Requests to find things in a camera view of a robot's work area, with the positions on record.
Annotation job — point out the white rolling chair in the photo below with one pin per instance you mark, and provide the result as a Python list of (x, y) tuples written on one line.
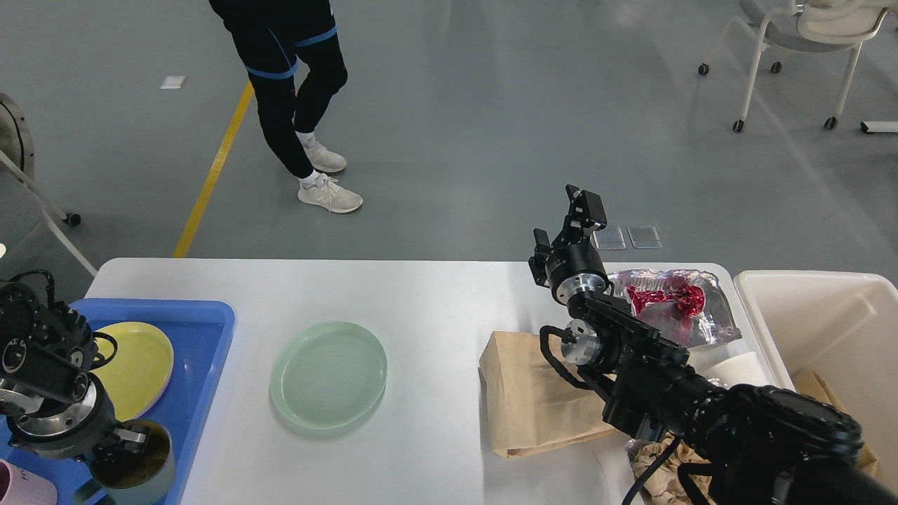
[(803, 27)]

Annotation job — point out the floor outlet plate right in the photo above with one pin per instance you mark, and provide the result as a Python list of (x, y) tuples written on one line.
[(644, 237)]

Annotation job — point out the pale green plate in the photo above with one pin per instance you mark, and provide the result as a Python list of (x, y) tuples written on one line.
[(329, 377)]

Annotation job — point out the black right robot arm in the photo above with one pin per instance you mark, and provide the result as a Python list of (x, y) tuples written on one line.
[(758, 444)]

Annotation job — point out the person in black clothes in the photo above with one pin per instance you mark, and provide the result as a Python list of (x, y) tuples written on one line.
[(292, 56)]

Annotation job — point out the white plastic bin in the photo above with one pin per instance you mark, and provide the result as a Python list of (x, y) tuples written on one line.
[(841, 326)]

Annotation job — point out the floor outlet plate left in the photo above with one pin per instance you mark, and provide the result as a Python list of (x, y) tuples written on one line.
[(609, 238)]

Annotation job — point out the floor outlet plate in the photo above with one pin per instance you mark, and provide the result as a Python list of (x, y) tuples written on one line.
[(644, 237), (609, 238)]

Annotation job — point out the pink cup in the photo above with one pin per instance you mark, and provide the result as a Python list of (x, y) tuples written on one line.
[(19, 486)]

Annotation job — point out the grey chair at left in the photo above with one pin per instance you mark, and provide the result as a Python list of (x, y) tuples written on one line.
[(18, 159)]

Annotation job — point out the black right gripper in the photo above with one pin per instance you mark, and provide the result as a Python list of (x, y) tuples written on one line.
[(573, 269)]

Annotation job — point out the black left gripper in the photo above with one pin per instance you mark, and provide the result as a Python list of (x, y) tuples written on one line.
[(87, 430)]

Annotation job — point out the blue plastic tray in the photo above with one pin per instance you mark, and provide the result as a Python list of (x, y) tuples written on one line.
[(200, 333)]

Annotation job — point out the white paper cup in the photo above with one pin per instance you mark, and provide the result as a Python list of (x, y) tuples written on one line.
[(742, 369)]

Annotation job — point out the brown paper bag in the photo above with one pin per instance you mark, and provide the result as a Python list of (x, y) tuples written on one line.
[(530, 408)]

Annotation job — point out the teal mug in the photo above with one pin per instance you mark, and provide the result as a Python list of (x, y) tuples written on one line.
[(144, 482)]

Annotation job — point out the yellow plate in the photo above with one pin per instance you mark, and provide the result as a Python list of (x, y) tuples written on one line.
[(141, 369)]

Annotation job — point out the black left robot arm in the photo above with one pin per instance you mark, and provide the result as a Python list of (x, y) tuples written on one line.
[(54, 404)]

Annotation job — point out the silver red foil wrapper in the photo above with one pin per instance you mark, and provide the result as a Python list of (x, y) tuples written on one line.
[(689, 307)]

